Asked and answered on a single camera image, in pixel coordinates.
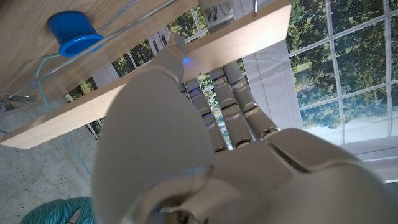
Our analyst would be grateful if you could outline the printed window backdrop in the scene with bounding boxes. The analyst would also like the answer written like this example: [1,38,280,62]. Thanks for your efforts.
[63,0,398,184]

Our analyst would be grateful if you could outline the wooden bar clothes hanger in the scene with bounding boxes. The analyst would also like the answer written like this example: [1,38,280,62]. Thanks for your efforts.
[0,0,293,150]

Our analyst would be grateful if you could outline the blue plastic cup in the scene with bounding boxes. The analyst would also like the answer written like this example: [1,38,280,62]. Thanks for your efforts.
[47,11,105,58]

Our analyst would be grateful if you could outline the teal yarn skein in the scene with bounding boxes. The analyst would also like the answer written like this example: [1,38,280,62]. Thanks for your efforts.
[20,53,96,224]

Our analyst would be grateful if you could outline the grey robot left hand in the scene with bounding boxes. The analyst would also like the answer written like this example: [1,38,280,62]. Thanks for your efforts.
[91,34,398,224]

